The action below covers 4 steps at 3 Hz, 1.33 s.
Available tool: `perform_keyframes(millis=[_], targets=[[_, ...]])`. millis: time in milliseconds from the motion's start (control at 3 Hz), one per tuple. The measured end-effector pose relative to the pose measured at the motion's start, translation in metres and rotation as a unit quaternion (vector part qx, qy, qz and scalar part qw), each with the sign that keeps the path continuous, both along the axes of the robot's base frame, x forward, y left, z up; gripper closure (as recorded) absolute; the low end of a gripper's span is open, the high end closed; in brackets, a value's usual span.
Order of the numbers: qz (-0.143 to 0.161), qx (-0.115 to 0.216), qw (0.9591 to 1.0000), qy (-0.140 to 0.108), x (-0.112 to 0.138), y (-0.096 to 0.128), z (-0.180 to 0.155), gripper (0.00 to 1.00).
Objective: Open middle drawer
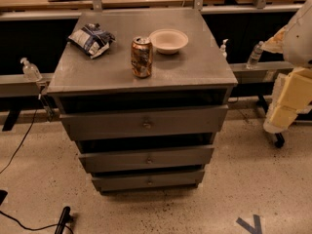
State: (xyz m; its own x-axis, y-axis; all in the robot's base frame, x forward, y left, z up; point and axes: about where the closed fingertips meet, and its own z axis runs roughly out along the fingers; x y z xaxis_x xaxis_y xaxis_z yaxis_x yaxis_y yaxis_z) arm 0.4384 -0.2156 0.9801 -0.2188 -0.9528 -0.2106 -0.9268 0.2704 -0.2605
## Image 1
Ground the clear sanitizer pump bottle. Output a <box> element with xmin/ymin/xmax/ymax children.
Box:
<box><xmin>20</xmin><ymin>58</ymin><xmax>42</xmax><ymax>82</ymax></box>

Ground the grey drawer cabinet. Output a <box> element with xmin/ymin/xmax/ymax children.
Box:
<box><xmin>48</xmin><ymin>9</ymin><xmax>237</xmax><ymax>178</ymax></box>

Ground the black stand foot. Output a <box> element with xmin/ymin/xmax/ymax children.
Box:
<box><xmin>55</xmin><ymin>206</ymin><xmax>71</xmax><ymax>234</ymax></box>

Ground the white paper bowl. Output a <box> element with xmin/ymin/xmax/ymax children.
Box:
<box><xmin>149</xmin><ymin>29</ymin><xmax>188</xmax><ymax>55</ymax></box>

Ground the clear plastic water bottle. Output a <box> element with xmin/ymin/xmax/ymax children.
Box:
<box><xmin>246</xmin><ymin>41</ymin><xmax>263</xmax><ymax>69</ymax></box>

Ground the black table leg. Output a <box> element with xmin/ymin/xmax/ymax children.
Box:
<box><xmin>256</xmin><ymin>95</ymin><xmax>285</xmax><ymax>148</ymax></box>

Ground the small white pump bottle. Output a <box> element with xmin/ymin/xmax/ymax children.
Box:
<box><xmin>220</xmin><ymin>39</ymin><xmax>228</xmax><ymax>58</ymax></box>

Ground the blue white chip bag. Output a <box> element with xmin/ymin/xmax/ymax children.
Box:
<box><xmin>67</xmin><ymin>23</ymin><xmax>115</xmax><ymax>59</ymax></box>

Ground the grey top drawer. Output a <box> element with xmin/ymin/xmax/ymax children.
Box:
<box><xmin>60</xmin><ymin>105</ymin><xmax>228</xmax><ymax>140</ymax></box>

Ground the orange soda can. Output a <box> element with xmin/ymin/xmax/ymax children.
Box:
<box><xmin>131</xmin><ymin>36</ymin><xmax>153</xmax><ymax>78</ymax></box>

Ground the black floor cable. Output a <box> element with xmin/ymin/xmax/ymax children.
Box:
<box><xmin>0</xmin><ymin>95</ymin><xmax>75</xmax><ymax>234</ymax></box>

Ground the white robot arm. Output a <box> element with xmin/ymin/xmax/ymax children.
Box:
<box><xmin>262</xmin><ymin>0</ymin><xmax>312</xmax><ymax>134</ymax></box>

